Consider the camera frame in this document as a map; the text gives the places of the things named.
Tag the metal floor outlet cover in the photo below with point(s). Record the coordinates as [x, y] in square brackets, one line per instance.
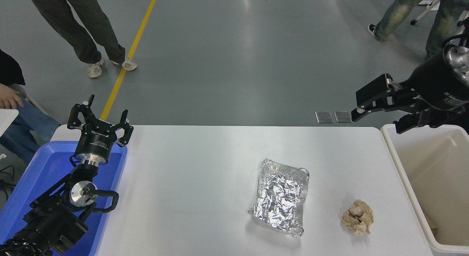
[324, 117]
[343, 116]

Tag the blue plastic tray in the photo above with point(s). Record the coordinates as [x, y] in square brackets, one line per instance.
[44, 171]

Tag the small white side table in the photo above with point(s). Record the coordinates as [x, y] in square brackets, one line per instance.
[6, 120]

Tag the seated person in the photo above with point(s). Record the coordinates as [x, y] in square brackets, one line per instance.
[25, 127]

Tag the left gripper black drum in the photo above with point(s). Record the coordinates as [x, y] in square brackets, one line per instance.
[96, 142]

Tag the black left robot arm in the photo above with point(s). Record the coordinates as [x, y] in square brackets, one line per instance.
[55, 219]

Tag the white wheeled chair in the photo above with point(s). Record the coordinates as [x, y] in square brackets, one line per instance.
[430, 6]

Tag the grey chair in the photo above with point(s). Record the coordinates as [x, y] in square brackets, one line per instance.
[21, 89]

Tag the right gripper black drum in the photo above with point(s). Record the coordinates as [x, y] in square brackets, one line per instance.
[436, 87]

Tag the crumpled tan paper ball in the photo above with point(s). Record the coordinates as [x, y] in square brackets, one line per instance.
[358, 217]

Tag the walking person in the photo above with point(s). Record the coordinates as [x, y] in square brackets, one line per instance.
[397, 14]

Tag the standing person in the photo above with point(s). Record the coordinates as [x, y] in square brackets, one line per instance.
[80, 25]

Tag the large pale bin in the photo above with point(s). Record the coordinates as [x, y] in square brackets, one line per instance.
[439, 175]

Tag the foil plate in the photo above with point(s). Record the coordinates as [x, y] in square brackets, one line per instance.
[280, 197]

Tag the seated person's hand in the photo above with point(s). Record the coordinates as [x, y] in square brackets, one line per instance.
[9, 97]

